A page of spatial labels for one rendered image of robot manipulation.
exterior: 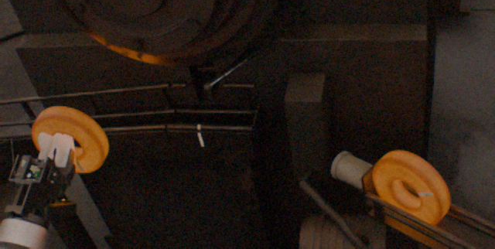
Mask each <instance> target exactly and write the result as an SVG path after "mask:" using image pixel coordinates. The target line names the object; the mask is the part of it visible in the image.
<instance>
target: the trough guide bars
mask: <svg viewBox="0 0 495 249"><path fill-rule="evenodd" d="M401 182H402V184H403V185H404V187H405V188H406V190H407V191H409V192H410V193H411V195H413V196H415V197H418V198H419V196H418V194H417V193H416V190H415V189H414V188H413V187H412V186H410V185H409V184H408V183H406V182H404V181H401ZM366 198H368V201H367V205H368V206H371V207H373V208H374V214H375V220H376V221H377V222H378V223H381V224H383V225H384V222H385V214H386V215H387V216H390V217H393V218H395V219H396V220H398V221H400V222H402V223H403V224H405V225H406V226H408V227H410V228H412V229H414V230H416V231H418V232H419V233H423V234H424V235H426V236H427V237H430V238H431V239H433V240H435V241H437V242H439V243H440V244H442V245H445V246H447V247H449V248H451V249H479V248H477V247H475V246H474V245H472V244H470V243H468V242H466V241H464V240H461V239H459V238H458V237H455V236H454V235H452V234H451V233H449V232H447V231H445V230H441V229H439V228H437V227H436V226H435V225H433V224H431V223H429V222H427V221H425V220H423V219H421V218H419V217H417V216H416V215H413V214H411V213H409V212H407V211H405V210H403V209H401V208H399V207H397V206H395V205H394V204H392V203H389V202H388V201H386V200H383V199H381V198H380V197H378V196H375V195H374V194H373V193H370V192H367V193H366ZM446 215H448V216H449V217H451V218H453V219H455V220H458V221H459V222H461V223H463V224H466V225H468V226H470V227H472V228H474V229H475V230H478V231H479V232H481V233H483V234H485V235H488V236H490V237H492V238H495V223H492V222H491V221H488V220H485V219H483V218H482V217H479V216H477V215H476V214H474V213H471V212H469V211H468V210H466V209H463V208H460V207H458V206H457V205H455V204H453V203H450V207H449V210H448V212H447V213H446Z"/></svg>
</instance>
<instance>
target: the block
mask: <svg viewBox="0 0 495 249"><path fill-rule="evenodd" d="M284 104H285V114H286V120H287V125H288V135H289V140H290V145H291V151H292V161H293V167H294V172H295V177H296V178H297V179H300V176H301V175H302V174H303V173H304V171H305V170H306V169H307V168H312V169H313V170H314V172H315V173H314V174H313V176H312V177H310V181H321V180H328V179H329V177H330V173H331V166H332V160H333V138H332V128H331V118H330V109H329V90H328V80H327V76H326V73H324V72H293V73H291V74H290V78H289V80H288V86H287V91H286V94H285V100H284Z"/></svg>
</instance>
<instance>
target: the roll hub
mask: <svg viewBox="0 0 495 249"><path fill-rule="evenodd" d="M218 1H219V0H67V2H68V4H69V5H70V8H71V6H72V4H73V3H74V2H80V3H81V4H82V5H83V6H84V7H85V8H84V13H83V14H76V15H77V16H78V17H79V18H80V19H81V20H82V21H83V22H84V23H85V24H86V26H88V27H89V28H90V29H91V30H93V31H94V32H95V33H97V34H98V35H99V36H101V37H103V38H105V39H106V40H108V41H110V42H112V43H114V44H116V45H119V46H122V47H124V48H127V49H132V48H131V47H130V46H129V45H130V42H131V40H132V39H139V40H140V41H141V42H142V43H143V44H144V45H143V47H142V49H141V51H140V52H148V53H159V52H166V51H170V50H174V49H176V48H178V47H181V46H184V45H186V44H187V43H189V42H191V41H193V40H194V39H195V38H196V37H197V36H198V35H199V34H200V33H201V32H202V31H203V30H204V29H205V28H206V27H207V23H208V22H209V21H210V17H211V16H212V14H213V12H214V11H215V9H216V6H217V3H218ZM189 19H197V20H198V21H199V22H200V25H201V26H200V30H199V32H190V31H189V30H188V29H187V28H186V24H187V22H188V21H189ZM132 50H133V49H132Z"/></svg>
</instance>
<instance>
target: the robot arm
mask: <svg viewBox="0 0 495 249"><path fill-rule="evenodd" d="M38 143H39V146H40V148H41V151H40V154H39V157H38V158H37V159H34V158H33V157H32V156H31V155H23V156H22V157H21V156H19V155H17V156H18V157H17V159H16V161H15V164H14V166H13V168H12V171H11V173H10V177H9V181H10V182H11V183H13V185H15V186H16V188H18V192H17V196H16V198H15V201H14V203H13V205H12V206H11V205H8V204H7V207H6V208H5V212H6V213H7V214H9V215H10V217H9V218H6V219H4V220H3V221H2V225H1V226H0V249H48V247H49V245H50V239H51V237H52V234H51V233H50V232H49V231H48V228H49V225H50V223H49V222H48V221H47V220H52V219H56V218H67V217H70V216H73V215H76V208H77V203H72V202H71V201H70V200H65V199H61V200H60V197H62V196H64V195H65V192H66V190H67V188H68V186H70V183H71V180H72V178H73V176H74V174H75V172H76V167H77V161H76V152H75V149H74V146H73V138H72V137H70V136H69V135H65V134H60V133H56V134H55V135H54V136H51V135H47V134H45V133H41V134H40V135H39V137H38ZM18 162H19V164H20V166H19V168H18V171H17V173H16V175H13V173H14V171H15V167H16V166H17V164H18ZM55 165H56V166H57V167H60V169H58V168H57V167H56V166H55Z"/></svg>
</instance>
